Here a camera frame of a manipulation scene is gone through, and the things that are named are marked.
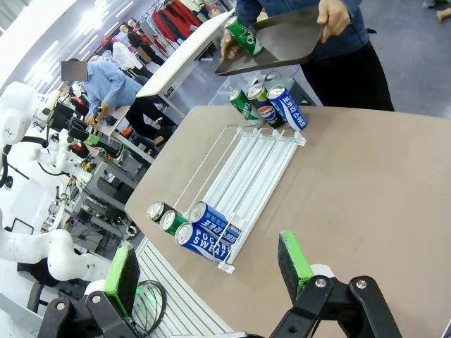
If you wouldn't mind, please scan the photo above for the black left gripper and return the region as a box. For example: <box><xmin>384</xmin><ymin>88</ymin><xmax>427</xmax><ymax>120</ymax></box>
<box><xmin>66</xmin><ymin>118</ymin><xmax>123</xmax><ymax>158</ymax></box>

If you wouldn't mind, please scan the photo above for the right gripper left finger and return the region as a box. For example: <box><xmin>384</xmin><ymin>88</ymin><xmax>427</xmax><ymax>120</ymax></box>
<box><xmin>37</xmin><ymin>242</ymin><xmax>142</xmax><ymax>338</ymax></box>

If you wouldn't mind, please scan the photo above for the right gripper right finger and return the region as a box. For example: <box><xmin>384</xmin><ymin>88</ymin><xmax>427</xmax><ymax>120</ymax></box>
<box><xmin>269</xmin><ymin>230</ymin><xmax>403</xmax><ymax>338</ymax></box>

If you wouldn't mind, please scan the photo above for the green Chilsung cider can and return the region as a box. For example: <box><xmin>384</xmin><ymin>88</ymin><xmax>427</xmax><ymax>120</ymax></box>
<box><xmin>159</xmin><ymin>208</ymin><xmax>190</xmax><ymax>237</ymax></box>
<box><xmin>224</xmin><ymin>15</ymin><xmax>264</xmax><ymax>57</ymax></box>
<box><xmin>228</xmin><ymin>88</ymin><xmax>264</xmax><ymax>123</ymax></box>

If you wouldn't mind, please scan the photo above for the black serving tray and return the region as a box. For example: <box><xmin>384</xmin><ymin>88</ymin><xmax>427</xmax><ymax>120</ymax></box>
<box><xmin>214</xmin><ymin>5</ymin><xmax>326</xmax><ymax>77</ymax></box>

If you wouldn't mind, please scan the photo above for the person's right forearm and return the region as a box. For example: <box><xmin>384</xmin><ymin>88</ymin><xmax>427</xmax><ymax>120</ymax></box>
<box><xmin>235</xmin><ymin>0</ymin><xmax>266</xmax><ymax>27</ymax></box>

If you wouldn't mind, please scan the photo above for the person in denim jacket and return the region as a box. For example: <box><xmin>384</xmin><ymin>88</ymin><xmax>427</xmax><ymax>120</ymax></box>
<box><xmin>234</xmin><ymin>0</ymin><xmax>396</xmax><ymax>112</ymax></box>

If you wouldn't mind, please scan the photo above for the person's right hand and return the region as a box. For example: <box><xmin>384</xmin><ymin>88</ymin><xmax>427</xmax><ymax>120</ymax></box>
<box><xmin>220</xmin><ymin>26</ymin><xmax>245</xmax><ymax>61</ymax></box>

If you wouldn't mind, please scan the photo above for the person's left hand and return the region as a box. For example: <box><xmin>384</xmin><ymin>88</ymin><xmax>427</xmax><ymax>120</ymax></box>
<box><xmin>316</xmin><ymin>0</ymin><xmax>354</xmax><ymax>44</ymax></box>

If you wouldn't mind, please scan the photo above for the bystander in light blue shirt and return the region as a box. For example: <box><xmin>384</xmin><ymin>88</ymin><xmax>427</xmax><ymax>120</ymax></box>
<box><xmin>60</xmin><ymin>58</ymin><xmax>144</xmax><ymax>126</ymax></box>

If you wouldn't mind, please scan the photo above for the black Pepsi can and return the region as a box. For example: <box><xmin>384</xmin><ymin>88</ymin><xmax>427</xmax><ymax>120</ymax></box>
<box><xmin>245</xmin><ymin>83</ymin><xmax>287</xmax><ymax>130</ymax></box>
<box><xmin>146</xmin><ymin>200</ymin><xmax>175</xmax><ymax>224</ymax></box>

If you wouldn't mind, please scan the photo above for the grey ribbed aluminium platform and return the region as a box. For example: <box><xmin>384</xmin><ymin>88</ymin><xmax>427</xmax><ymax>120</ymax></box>
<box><xmin>135</xmin><ymin>237</ymin><xmax>248</xmax><ymax>338</ymax></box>

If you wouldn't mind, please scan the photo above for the blue Pocari Sweat can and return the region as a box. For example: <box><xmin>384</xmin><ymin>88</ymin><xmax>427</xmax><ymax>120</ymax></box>
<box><xmin>188</xmin><ymin>200</ymin><xmax>245</xmax><ymax>244</ymax></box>
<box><xmin>266</xmin><ymin>84</ymin><xmax>309</xmax><ymax>132</ymax></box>
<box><xmin>173</xmin><ymin>221</ymin><xmax>235</xmax><ymax>263</ymax></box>

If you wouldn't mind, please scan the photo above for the mannequin in cream jacket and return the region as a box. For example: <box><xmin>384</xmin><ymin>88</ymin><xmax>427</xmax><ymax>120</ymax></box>
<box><xmin>111</xmin><ymin>20</ymin><xmax>158</xmax><ymax>79</ymax></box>

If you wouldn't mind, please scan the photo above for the clear acrylic can rack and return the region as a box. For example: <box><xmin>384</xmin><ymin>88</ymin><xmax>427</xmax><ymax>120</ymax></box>
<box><xmin>174</xmin><ymin>124</ymin><xmax>307</xmax><ymax>275</ymax></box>

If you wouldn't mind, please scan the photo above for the white side table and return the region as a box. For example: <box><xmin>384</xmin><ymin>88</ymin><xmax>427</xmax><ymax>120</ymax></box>
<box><xmin>135</xmin><ymin>7</ymin><xmax>238</xmax><ymax>119</ymax></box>

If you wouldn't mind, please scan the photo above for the clothes rack with red garments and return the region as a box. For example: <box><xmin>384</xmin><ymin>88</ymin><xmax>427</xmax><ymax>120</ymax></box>
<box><xmin>140</xmin><ymin>0</ymin><xmax>227</xmax><ymax>45</ymax></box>

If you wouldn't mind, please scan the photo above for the cluttered metal frame workbench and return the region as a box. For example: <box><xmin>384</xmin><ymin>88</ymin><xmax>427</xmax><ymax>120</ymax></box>
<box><xmin>52</xmin><ymin>133</ymin><xmax>160</xmax><ymax>248</ymax></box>

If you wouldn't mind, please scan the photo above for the black looped cable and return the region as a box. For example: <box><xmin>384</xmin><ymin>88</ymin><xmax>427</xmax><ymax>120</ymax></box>
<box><xmin>131</xmin><ymin>279</ymin><xmax>168</xmax><ymax>336</ymax></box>

